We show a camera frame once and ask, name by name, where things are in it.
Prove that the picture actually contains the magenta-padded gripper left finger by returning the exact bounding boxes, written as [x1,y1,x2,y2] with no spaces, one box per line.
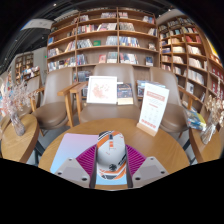
[54,144,98,190]

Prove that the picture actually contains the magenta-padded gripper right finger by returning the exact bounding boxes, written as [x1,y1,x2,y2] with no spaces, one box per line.
[124,144,170,190]

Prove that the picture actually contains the white and orange computer mouse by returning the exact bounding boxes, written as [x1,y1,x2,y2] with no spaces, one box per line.
[95,130,128,181]

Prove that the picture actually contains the blue pink gradient mouse pad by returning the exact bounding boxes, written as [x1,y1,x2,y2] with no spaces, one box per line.
[49,133,129,187]

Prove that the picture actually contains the beige wooden-armed armchair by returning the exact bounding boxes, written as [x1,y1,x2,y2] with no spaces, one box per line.
[136,66,195,135]
[29,67,80,132]
[69,63,143,125]

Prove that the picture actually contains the white sign in wooden stand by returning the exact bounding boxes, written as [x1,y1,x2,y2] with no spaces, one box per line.
[136,82,170,138]

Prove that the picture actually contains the round wooden side table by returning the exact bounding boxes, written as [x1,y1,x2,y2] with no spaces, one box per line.
[0,113,40,164]
[188,126,224,164]

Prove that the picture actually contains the dark upright book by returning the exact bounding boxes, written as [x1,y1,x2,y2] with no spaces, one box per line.
[116,83,135,106]

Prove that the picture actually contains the colourful stack of books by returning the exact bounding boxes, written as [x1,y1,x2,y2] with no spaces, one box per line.
[184,108,208,132]

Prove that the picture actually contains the white framed floral picture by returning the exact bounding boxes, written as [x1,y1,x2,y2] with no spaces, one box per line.
[86,75,118,105]

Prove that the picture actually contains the light blue book stack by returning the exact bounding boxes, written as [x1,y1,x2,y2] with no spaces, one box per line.
[136,79,167,98]

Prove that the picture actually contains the small distant wooden bookshelf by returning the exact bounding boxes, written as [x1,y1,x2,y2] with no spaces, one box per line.
[13,51,41,84]

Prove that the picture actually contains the large wooden bookshelf unit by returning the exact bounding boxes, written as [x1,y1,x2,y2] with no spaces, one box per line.
[45,7,159,84]

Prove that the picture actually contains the white hanging ceiling sign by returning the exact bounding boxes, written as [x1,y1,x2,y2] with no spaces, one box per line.
[20,18,54,31]

